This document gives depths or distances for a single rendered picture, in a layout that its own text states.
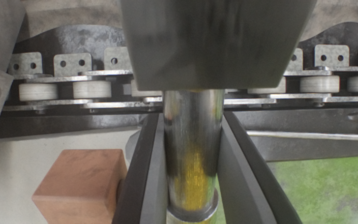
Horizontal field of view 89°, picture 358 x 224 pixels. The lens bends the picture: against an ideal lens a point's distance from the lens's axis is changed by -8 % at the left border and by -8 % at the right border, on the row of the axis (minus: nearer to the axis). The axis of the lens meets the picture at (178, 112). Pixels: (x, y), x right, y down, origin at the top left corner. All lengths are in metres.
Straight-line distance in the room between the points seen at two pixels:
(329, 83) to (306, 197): 1.13
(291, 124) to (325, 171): 1.10
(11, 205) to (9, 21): 0.21
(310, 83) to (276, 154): 0.09
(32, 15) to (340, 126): 0.40
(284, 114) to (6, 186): 0.32
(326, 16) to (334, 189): 1.19
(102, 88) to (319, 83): 0.23
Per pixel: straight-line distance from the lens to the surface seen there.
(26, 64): 0.30
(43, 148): 0.24
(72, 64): 0.27
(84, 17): 0.29
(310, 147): 0.28
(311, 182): 1.32
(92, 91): 0.22
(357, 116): 0.31
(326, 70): 0.26
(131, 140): 0.19
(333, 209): 1.49
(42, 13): 0.31
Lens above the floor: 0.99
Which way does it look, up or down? 85 degrees down
